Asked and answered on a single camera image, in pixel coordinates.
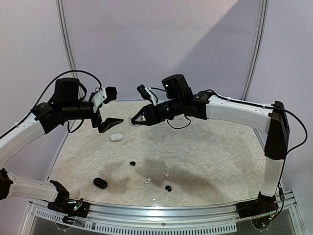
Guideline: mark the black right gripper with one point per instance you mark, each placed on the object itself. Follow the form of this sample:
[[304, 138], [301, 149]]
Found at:
[[153, 114]]

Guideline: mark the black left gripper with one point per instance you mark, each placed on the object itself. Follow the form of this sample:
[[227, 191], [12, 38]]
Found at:
[[107, 124]]

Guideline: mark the white earbud charging case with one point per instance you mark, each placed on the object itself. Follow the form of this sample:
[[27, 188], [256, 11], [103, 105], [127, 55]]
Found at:
[[116, 137]]

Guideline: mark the beige charging case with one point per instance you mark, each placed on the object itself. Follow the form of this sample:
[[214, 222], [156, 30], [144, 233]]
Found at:
[[141, 119]]

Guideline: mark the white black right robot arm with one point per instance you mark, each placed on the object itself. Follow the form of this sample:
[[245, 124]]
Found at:
[[270, 119]]

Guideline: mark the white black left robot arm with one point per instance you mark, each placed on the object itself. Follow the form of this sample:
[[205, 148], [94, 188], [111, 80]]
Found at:
[[63, 106]]

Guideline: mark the black oval charging case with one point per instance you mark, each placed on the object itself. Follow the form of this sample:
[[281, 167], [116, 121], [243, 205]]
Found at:
[[100, 183]]

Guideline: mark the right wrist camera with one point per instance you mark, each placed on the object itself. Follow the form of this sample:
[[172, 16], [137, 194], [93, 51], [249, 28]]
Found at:
[[147, 94]]

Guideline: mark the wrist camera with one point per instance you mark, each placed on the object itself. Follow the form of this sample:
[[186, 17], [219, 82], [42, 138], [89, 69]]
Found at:
[[103, 96], [147, 94]]

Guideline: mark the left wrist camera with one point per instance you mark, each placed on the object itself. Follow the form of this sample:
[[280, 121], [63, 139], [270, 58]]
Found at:
[[103, 96]]

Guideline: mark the black earbud near rail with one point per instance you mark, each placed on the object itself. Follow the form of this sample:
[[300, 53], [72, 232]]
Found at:
[[168, 188]]

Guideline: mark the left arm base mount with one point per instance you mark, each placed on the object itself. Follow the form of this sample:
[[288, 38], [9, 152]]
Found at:
[[70, 207]]

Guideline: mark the aluminium front rail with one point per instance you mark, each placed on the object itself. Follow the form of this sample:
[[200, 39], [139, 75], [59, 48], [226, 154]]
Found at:
[[109, 219]]

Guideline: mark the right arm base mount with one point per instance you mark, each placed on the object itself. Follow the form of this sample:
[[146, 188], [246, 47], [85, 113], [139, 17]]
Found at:
[[261, 205]]

